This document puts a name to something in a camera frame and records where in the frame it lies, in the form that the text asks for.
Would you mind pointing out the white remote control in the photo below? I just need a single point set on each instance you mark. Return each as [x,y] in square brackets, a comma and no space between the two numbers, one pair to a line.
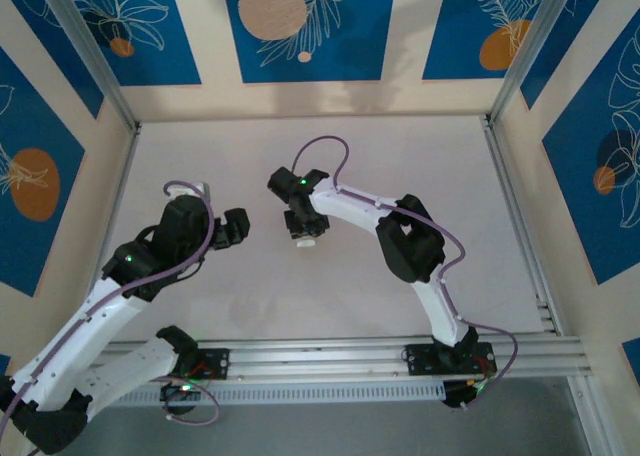
[305,243]

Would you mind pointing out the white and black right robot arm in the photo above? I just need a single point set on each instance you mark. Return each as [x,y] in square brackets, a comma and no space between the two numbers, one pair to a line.
[410,241]

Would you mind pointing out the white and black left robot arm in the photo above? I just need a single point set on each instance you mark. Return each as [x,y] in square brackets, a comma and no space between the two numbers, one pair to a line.
[75,346]

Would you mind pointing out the black electronics box green light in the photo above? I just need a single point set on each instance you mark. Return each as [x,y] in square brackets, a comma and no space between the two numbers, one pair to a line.
[457,396]
[175,395]

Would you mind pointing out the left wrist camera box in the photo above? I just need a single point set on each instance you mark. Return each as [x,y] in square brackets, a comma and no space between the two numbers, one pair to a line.
[199,188]

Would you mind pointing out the aluminium side rail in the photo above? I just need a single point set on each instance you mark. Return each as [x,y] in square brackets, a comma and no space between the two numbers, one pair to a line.
[497,151]
[126,166]

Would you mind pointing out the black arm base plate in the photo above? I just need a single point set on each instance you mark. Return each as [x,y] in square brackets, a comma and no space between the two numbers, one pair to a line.
[217,363]
[420,358]

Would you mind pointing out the aluminium frame beam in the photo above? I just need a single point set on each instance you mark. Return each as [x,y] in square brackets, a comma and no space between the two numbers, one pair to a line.
[320,361]

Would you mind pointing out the blue floral wall panel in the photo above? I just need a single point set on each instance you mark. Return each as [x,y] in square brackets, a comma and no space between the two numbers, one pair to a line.
[350,51]
[62,51]
[575,201]
[3,365]
[165,51]
[30,126]
[567,26]
[632,356]
[450,26]

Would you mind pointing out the aluminium frame post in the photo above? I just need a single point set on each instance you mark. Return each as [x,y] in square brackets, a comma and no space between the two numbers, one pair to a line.
[527,51]
[92,51]

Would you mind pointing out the aluminium frame leg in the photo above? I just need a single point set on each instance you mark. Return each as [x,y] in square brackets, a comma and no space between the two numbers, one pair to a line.
[585,416]

